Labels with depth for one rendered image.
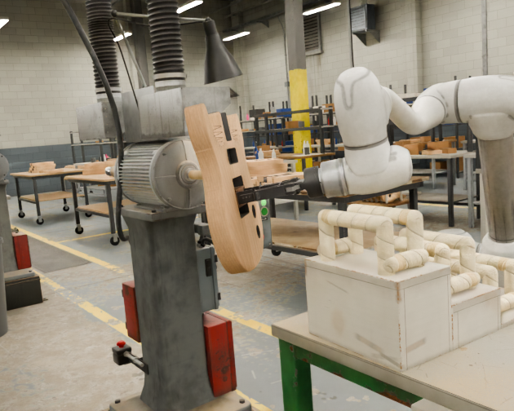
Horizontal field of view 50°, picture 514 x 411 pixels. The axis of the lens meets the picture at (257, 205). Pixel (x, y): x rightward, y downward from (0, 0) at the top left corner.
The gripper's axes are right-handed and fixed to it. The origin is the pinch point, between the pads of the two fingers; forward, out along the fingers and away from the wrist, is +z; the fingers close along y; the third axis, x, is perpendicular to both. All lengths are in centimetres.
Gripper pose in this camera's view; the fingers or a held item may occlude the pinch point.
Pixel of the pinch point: (241, 196)
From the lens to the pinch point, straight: 136.6
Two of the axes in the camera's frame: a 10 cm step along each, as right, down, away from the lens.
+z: -9.6, 1.8, 2.2
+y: 2.0, -1.5, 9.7
